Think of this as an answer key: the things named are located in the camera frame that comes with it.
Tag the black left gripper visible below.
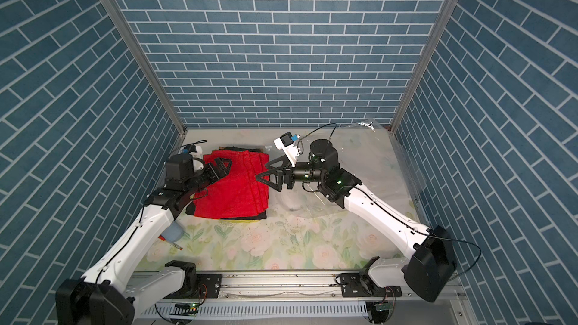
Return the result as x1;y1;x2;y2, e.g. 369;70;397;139
184;156;233;196

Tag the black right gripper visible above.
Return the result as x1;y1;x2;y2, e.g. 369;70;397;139
260;156;328;193

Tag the red garment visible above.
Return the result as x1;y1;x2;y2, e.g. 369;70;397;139
191;150;271;221

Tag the black garment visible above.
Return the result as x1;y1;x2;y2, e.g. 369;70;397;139
184;145;268;222

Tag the clear plastic vacuum bag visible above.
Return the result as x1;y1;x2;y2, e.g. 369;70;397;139
269;119;420;221

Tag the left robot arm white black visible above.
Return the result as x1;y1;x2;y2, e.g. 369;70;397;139
56;153;233;324

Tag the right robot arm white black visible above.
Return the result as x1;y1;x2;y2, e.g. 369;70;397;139
256;136;457;302

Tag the grey blue small object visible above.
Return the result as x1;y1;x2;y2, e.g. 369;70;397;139
161;221;185;242

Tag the red capped small pen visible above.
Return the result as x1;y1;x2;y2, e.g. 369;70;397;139
158;235;183;251

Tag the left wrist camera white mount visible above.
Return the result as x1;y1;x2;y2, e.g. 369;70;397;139
169;139;208;171

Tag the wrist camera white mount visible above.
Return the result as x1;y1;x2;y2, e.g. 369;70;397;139
169;139;208;171
272;122;337;168

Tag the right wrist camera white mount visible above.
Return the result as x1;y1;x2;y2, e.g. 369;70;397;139
272;122;337;168

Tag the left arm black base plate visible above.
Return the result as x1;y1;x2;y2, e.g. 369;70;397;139
178;273;223;299

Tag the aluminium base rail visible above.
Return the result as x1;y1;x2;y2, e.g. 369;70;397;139
128;271;477;324

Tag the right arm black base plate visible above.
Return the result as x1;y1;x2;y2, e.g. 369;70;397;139
335;272;402;299

